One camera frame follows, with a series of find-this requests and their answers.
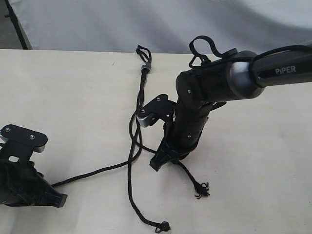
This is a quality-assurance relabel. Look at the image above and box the black rope with knotted end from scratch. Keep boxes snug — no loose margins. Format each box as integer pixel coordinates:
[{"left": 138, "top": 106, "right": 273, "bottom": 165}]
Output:
[{"left": 125, "top": 45, "right": 171, "bottom": 233}]

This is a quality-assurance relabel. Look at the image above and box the grey fabric backdrop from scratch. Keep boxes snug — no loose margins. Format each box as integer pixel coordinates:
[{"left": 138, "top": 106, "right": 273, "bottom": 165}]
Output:
[{"left": 10, "top": 0, "right": 312, "bottom": 53}]

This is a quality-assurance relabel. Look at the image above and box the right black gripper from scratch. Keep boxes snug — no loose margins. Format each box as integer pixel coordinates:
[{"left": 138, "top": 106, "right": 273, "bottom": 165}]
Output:
[{"left": 149, "top": 119, "right": 202, "bottom": 171}]

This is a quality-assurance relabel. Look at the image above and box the black backdrop frame pole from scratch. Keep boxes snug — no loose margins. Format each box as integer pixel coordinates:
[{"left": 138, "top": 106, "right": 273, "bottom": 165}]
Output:
[{"left": 4, "top": 0, "right": 33, "bottom": 50}]

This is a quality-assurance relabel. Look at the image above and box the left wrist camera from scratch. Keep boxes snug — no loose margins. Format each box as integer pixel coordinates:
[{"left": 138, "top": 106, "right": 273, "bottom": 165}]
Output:
[{"left": 0, "top": 124, "right": 48, "bottom": 167}]

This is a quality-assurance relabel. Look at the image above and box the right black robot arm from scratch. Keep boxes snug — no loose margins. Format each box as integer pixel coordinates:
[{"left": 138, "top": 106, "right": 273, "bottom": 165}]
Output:
[{"left": 150, "top": 44, "right": 312, "bottom": 171}]

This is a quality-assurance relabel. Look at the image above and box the grey cable clamp bracket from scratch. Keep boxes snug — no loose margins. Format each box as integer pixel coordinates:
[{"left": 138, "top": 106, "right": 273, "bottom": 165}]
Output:
[{"left": 141, "top": 62, "right": 152, "bottom": 74}]

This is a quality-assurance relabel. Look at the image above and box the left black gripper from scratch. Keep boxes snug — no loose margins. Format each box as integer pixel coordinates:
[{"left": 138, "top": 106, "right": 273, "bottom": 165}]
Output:
[{"left": 0, "top": 160, "right": 68, "bottom": 208}]

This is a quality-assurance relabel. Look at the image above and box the black rope with small tuft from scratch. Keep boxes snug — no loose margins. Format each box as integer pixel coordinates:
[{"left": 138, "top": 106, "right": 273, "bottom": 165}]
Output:
[{"left": 50, "top": 45, "right": 153, "bottom": 188}]

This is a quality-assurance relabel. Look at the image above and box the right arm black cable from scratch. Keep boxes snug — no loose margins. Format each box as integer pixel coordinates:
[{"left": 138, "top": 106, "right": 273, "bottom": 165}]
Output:
[{"left": 189, "top": 35, "right": 312, "bottom": 70}]

